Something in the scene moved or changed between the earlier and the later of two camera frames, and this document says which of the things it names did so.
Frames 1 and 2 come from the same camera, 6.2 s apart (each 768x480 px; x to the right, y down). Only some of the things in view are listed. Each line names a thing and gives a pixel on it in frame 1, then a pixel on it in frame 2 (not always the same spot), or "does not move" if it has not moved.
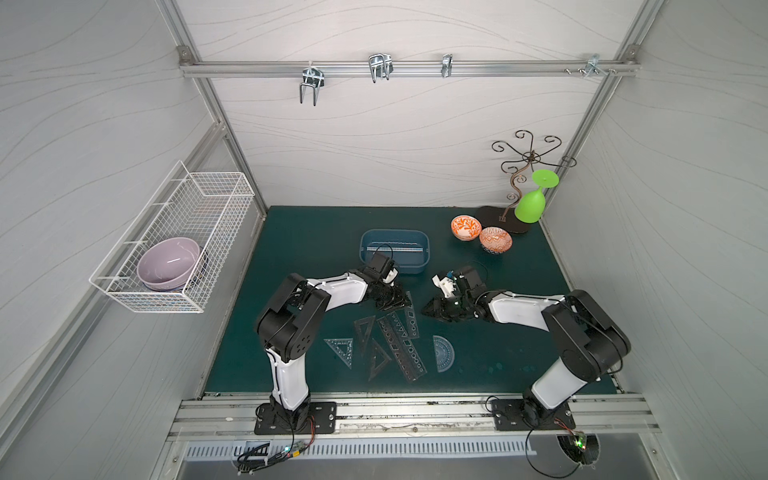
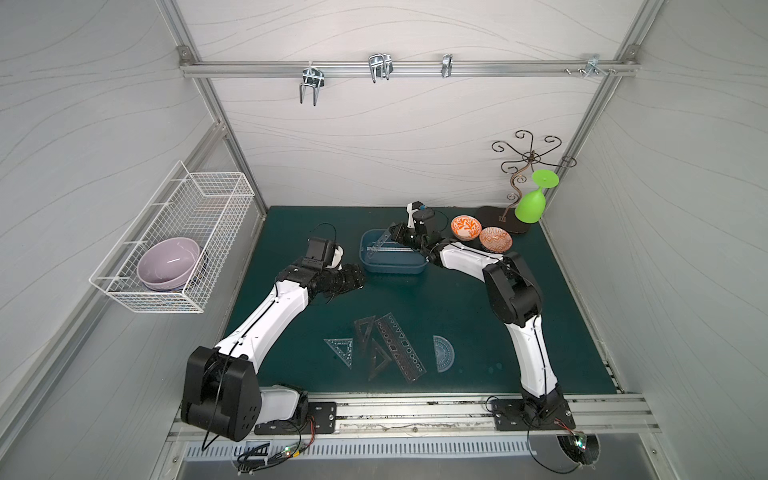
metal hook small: x=447 y=62 does not move
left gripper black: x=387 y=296 → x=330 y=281
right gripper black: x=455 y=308 → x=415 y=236
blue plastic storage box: x=408 y=249 does not move
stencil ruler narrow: x=411 y=319 → x=381 y=240
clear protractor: x=444 y=354 does not move
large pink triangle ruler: x=364 y=328 does not move
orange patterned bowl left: x=465 y=227 does not move
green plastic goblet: x=530 y=207 does not move
